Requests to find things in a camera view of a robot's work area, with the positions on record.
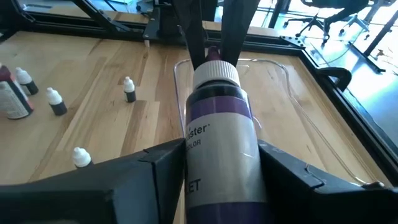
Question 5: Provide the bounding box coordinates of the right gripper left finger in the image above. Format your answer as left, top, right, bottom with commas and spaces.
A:
0, 138, 187, 224

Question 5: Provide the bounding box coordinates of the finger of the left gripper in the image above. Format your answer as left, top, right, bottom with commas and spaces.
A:
172, 0, 206, 72
220, 0, 261, 68

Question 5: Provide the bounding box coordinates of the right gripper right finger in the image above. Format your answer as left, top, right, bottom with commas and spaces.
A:
257, 139, 398, 224

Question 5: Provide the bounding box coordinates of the white bottle cap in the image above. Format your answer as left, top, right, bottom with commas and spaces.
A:
72, 147, 94, 169

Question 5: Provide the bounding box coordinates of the clear plastic bin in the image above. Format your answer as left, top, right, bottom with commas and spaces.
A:
173, 57, 386, 189

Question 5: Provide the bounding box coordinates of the small dark dropper bottle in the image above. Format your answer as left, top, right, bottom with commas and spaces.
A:
123, 76, 137, 103
45, 86, 68, 116
15, 67, 40, 96

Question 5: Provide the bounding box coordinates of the large violet food coloring bottle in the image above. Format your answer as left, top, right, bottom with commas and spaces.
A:
184, 45, 270, 224

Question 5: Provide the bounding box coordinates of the large red food coloring bottle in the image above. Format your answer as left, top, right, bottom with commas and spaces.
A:
0, 63, 34, 121

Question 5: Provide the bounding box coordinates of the black office chair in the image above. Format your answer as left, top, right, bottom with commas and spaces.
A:
283, 0, 373, 43

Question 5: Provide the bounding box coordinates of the black aluminium table frame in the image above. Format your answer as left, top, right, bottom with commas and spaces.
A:
0, 0, 398, 187

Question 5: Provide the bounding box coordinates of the black frame clamp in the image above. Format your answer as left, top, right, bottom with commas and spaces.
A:
316, 67, 353, 91

